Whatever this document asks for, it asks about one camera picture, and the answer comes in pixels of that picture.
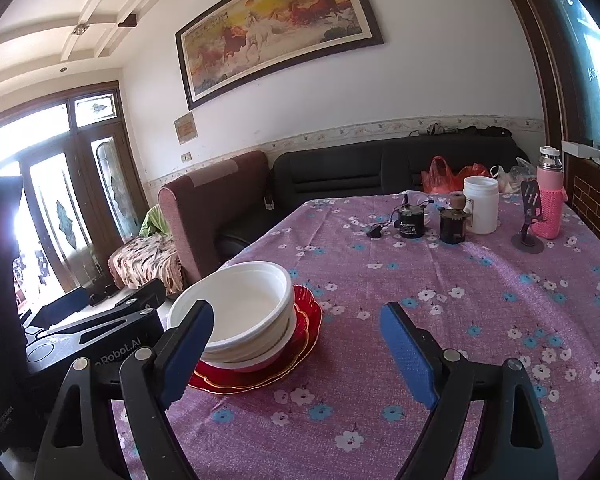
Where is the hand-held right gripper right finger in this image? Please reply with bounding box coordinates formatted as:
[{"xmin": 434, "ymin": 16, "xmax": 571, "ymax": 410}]
[{"xmin": 380, "ymin": 302, "xmax": 559, "ymax": 480}]

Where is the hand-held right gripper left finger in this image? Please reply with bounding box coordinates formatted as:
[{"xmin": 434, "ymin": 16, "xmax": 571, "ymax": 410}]
[{"xmin": 35, "ymin": 300, "xmax": 215, "ymax": 480}]

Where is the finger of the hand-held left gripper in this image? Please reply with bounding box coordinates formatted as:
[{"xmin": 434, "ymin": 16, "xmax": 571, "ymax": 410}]
[
  {"xmin": 90, "ymin": 280, "xmax": 166, "ymax": 318},
  {"xmin": 30, "ymin": 287, "xmax": 88, "ymax": 328}
]

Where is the white bowl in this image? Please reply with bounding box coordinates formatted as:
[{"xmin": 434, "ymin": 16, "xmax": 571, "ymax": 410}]
[{"xmin": 167, "ymin": 260, "xmax": 296, "ymax": 356}]

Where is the white plate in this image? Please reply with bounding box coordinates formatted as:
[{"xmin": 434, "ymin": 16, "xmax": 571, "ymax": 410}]
[{"xmin": 227, "ymin": 317, "xmax": 299, "ymax": 374}]

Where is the cream bowl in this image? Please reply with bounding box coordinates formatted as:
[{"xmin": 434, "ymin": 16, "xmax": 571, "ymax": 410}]
[{"xmin": 202, "ymin": 305, "xmax": 297, "ymax": 362}]

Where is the large red scalloped plate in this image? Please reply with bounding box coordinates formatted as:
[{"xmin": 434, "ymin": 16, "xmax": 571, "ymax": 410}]
[{"xmin": 187, "ymin": 285, "xmax": 325, "ymax": 395}]

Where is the small red gold-rimmed plate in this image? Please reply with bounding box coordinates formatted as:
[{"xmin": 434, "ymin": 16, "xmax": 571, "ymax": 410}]
[{"xmin": 195, "ymin": 302, "xmax": 315, "ymax": 388}]

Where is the brown patterned blanket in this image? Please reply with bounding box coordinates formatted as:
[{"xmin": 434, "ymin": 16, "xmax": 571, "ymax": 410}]
[{"xmin": 108, "ymin": 232, "xmax": 186, "ymax": 296}]

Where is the purple floral tablecloth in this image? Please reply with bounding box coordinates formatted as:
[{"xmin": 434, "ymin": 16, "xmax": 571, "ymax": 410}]
[{"xmin": 110, "ymin": 192, "xmax": 600, "ymax": 480}]

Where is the green cloth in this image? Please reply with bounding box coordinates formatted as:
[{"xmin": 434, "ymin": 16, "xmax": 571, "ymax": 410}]
[{"xmin": 139, "ymin": 205, "xmax": 168, "ymax": 237}]

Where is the brown armchair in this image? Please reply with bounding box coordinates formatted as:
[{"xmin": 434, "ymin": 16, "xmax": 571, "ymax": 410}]
[{"xmin": 157, "ymin": 150, "xmax": 271, "ymax": 286}]

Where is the wooden glass door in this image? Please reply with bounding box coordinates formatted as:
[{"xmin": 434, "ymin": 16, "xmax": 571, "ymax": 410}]
[{"xmin": 0, "ymin": 81, "xmax": 148, "ymax": 311}]

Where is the black cylinder with label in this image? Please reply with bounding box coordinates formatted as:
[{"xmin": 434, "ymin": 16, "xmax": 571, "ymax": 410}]
[{"xmin": 394, "ymin": 195, "xmax": 428, "ymax": 239}]

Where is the black cylinder with brown cap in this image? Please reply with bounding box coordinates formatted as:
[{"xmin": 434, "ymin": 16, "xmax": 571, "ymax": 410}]
[{"xmin": 439, "ymin": 193, "xmax": 473, "ymax": 245}]

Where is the grey phone stand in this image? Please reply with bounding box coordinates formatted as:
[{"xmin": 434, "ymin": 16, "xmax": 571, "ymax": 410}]
[{"xmin": 511, "ymin": 180, "xmax": 548, "ymax": 255}]

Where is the white plastic jar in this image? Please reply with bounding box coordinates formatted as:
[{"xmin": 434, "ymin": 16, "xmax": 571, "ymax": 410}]
[{"xmin": 462, "ymin": 176, "xmax": 500, "ymax": 235}]

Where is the red plastic bag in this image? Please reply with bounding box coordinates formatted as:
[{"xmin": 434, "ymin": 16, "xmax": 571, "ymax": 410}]
[{"xmin": 421, "ymin": 156, "xmax": 492, "ymax": 194}]

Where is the black sofa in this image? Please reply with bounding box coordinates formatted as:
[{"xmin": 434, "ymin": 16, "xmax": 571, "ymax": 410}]
[{"xmin": 215, "ymin": 134, "xmax": 531, "ymax": 261}]

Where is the pink water bottle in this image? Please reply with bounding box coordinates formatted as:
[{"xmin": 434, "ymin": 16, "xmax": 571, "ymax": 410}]
[{"xmin": 530, "ymin": 146, "xmax": 567, "ymax": 239}]

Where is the clear plastic bag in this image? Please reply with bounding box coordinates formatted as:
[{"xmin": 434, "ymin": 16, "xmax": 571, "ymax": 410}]
[{"xmin": 490, "ymin": 157, "xmax": 538, "ymax": 193}]

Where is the dark cloth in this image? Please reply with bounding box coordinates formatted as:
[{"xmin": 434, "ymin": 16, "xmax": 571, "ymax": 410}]
[{"xmin": 460, "ymin": 125, "xmax": 512, "ymax": 137}]

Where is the white box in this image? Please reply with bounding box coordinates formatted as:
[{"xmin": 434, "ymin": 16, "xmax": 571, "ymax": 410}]
[{"xmin": 561, "ymin": 140, "xmax": 598, "ymax": 158}]

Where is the framed horse painting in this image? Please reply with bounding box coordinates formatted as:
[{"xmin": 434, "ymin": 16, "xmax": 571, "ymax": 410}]
[{"xmin": 175, "ymin": 0, "xmax": 385, "ymax": 111}]

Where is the small wall plaque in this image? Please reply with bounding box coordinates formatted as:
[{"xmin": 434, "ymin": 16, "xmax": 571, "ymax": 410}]
[{"xmin": 173, "ymin": 111, "xmax": 199, "ymax": 145}]

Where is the wooden window frame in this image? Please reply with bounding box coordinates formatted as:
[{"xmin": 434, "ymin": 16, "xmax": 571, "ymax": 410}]
[{"xmin": 490, "ymin": 0, "xmax": 600, "ymax": 211}]

